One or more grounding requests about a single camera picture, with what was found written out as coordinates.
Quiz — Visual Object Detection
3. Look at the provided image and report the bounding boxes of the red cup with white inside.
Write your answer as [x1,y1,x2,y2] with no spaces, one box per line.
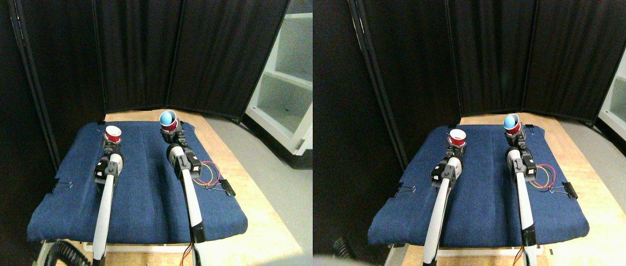
[104,126,123,144]
[449,129,468,148]

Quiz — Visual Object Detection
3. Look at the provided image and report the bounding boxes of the red cup with blue inside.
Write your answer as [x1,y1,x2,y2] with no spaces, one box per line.
[503,114,522,137]
[159,110,180,133]

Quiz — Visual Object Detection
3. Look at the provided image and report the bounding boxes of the dark blue cloth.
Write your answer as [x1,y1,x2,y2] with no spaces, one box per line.
[368,123,591,248]
[27,120,249,245]

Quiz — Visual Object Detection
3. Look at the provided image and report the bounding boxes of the low white table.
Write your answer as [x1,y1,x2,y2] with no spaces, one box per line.
[437,247,544,257]
[82,241,198,252]

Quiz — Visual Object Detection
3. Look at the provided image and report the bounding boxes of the curtain stand pole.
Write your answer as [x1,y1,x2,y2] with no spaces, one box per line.
[348,0,403,168]
[8,0,62,170]

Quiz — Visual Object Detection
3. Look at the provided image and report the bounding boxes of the red wire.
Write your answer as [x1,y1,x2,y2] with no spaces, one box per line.
[535,163,558,190]
[193,161,221,187]

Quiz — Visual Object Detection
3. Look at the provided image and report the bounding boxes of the yellow wire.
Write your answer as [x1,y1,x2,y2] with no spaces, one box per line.
[533,169,552,190]
[192,166,215,185]

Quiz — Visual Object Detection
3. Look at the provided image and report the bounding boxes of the black ribbed hose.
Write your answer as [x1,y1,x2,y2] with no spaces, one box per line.
[41,239,92,266]
[334,238,359,262]

